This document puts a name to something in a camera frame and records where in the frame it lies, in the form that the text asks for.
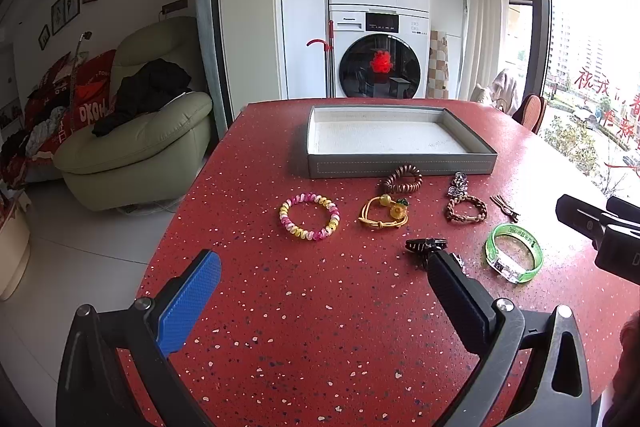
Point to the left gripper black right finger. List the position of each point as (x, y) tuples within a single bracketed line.
[(465, 301)]

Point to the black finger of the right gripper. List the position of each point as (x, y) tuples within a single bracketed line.
[(581, 217), (623, 209)]

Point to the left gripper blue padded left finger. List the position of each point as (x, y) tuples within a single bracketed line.
[(182, 300)]

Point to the green translucent bangle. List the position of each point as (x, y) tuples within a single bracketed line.
[(503, 264)]

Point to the black claw hair clip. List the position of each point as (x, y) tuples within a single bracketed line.
[(422, 249)]

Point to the grey jewelry tray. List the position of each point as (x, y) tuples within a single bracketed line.
[(361, 141)]

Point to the brown chair back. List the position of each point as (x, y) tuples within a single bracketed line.
[(531, 113)]

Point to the light green armchair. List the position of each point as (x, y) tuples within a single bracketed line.
[(157, 155)]

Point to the checkered cloth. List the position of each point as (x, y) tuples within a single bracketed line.
[(438, 70)]

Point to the black clothing on armchair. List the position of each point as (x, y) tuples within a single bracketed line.
[(153, 86)]

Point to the red printed cushion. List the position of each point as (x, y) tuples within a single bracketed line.
[(91, 98)]

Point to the lower white washing machine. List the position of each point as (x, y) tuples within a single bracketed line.
[(379, 52)]

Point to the red handled mop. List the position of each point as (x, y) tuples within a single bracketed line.
[(327, 44)]

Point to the framed picture on wall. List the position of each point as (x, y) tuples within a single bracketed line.
[(62, 12)]

